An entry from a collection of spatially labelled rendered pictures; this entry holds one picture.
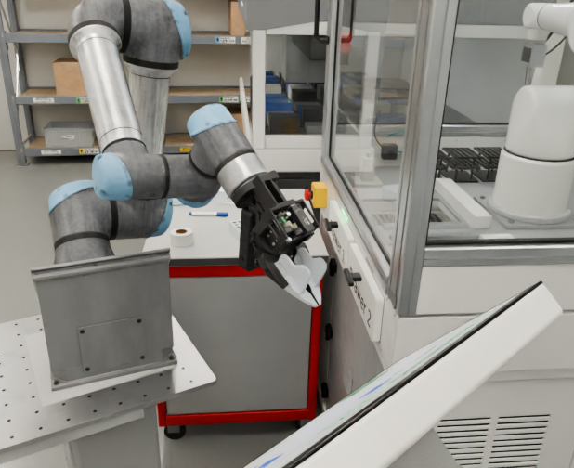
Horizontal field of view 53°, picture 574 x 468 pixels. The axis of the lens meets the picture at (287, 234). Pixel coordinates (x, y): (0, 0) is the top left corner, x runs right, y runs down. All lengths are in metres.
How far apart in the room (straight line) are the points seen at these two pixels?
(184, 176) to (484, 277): 0.61
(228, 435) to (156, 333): 1.04
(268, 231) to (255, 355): 1.15
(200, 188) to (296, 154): 1.44
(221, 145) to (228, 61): 4.75
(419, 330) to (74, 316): 0.69
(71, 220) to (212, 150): 0.48
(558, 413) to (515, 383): 0.15
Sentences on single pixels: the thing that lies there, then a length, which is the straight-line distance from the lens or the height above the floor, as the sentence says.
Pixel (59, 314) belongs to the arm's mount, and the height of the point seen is 0.94.
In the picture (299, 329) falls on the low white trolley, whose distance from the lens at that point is 1.95.
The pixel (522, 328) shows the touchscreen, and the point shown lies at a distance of 0.74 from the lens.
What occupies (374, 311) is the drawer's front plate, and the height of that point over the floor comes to 0.90.
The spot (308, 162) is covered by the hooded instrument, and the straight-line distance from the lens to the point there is 2.42.
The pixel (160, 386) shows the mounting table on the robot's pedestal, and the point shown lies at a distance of 1.27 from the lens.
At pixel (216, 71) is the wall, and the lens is 5.66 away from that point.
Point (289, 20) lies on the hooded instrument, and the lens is 2.31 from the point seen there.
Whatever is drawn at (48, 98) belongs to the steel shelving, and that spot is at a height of 0.58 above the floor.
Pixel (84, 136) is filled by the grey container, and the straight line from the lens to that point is 5.41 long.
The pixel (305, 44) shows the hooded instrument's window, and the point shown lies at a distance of 2.34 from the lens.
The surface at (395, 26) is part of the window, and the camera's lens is 1.26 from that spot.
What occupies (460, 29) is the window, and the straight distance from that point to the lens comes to 1.03.
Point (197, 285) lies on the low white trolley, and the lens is 1.84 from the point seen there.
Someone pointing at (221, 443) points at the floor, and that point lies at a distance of 2.23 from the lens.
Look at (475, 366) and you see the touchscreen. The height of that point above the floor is 1.18.
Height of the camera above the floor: 1.55
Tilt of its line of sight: 24 degrees down
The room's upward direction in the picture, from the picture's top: 2 degrees clockwise
